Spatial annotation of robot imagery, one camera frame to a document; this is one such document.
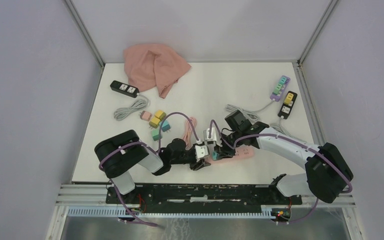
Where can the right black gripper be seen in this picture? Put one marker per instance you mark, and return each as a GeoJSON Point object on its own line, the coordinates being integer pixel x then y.
{"type": "Point", "coordinates": [218, 149]}

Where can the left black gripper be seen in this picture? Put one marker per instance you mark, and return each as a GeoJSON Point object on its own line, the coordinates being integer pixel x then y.
{"type": "Point", "coordinates": [196, 165]}

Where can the pink power strip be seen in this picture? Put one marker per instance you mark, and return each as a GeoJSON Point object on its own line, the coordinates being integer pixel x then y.
{"type": "Point", "coordinates": [243, 152]}

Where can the teal plug adapter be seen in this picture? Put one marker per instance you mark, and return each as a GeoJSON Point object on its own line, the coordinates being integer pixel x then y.
{"type": "Point", "coordinates": [165, 126]}

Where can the green plug adapter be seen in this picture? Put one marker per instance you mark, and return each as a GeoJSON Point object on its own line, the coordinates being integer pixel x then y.
{"type": "Point", "coordinates": [156, 135]}

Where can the yellow plug adapter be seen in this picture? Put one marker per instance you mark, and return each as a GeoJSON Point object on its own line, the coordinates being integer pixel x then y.
{"type": "Point", "coordinates": [160, 114]}

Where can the pink plug adapter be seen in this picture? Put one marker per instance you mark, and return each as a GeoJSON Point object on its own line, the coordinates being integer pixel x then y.
{"type": "Point", "coordinates": [145, 115]}

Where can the black power strip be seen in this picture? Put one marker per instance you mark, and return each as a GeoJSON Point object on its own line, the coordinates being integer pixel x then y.
{"type": "Point", "coordinates": [125, 89]}
{"type": "Point", "coordinates": [285, 109]}

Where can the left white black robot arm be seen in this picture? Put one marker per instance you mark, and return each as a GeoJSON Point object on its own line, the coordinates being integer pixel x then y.
{"type": "Point", "coordinates": [118, 154]}

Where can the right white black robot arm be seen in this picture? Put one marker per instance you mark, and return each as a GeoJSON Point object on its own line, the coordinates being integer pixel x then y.
{"type": "Point", "coordinates": [326, 175]}

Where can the purple power strip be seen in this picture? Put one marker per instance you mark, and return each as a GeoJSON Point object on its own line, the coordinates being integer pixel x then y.
{"type": "Point", "coordinates": [279, 89]}

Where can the yellow adapter on black strip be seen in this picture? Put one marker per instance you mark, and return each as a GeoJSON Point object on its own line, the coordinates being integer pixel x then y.
{"type": "Point", "coordinates": [289, 98]}

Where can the pink cloth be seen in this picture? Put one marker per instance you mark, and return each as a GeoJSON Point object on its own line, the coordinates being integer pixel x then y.
{"type": "Point", "coordinates": [154, 65]}

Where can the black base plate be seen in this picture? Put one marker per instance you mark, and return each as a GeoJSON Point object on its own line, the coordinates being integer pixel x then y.
{"type": "Point", "coordinates": [207, 198]}

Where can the white cable duct rail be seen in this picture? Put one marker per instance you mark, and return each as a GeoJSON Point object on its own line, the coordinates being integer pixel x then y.
{"type": "Point", "coordinates": [120, 212]}

